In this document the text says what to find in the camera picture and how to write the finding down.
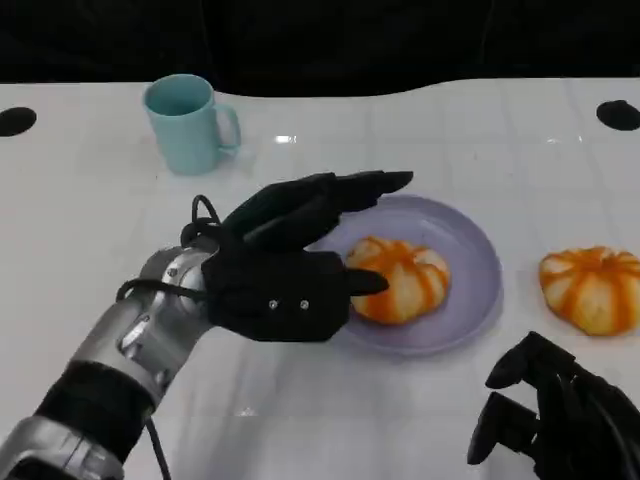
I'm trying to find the black table cable hole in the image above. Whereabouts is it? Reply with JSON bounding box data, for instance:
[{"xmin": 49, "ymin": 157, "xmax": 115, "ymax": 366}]
[
  {"xmin": 596, "ymin": 99, "xmax": 640, "ymax": 132},
  {"xmin": 0, "ymin": 106, "xmax": 39, "ymax": 137}
]

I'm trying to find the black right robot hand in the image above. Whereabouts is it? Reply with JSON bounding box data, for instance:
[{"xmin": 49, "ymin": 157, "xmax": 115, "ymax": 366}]
[{"xmin": 467, "ymin": 330, "xmax": 640, "ymax": 480}]

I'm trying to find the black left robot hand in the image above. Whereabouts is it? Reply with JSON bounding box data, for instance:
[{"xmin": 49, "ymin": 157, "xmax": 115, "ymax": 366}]
[{"xmin": 202, "ymin": 169, "xmax": 415, "ymax": 344}]

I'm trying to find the lilac plate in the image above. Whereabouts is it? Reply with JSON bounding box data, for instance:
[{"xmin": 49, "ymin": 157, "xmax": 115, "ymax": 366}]
[{"xmin": 304, "ymin": 193, "xmax": 504, "ymax": 357}]

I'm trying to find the pale green mug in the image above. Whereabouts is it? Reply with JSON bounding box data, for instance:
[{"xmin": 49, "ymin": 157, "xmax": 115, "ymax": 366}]
[{"xmin": 143, "ymin": 73, "xmax": 242, "ymax": 176}]

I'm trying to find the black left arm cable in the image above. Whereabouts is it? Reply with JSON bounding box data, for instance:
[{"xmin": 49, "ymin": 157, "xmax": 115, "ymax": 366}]
[{"xmin": 115, "ymin": 193, "xmax": 227, "ymax": 480}]

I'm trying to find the black backdrop cloth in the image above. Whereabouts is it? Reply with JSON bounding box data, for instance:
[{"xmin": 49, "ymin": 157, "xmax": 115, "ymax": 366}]
[{"xmin": 0, "ymin": 0, "xmax": 640, "ymax": 99}]

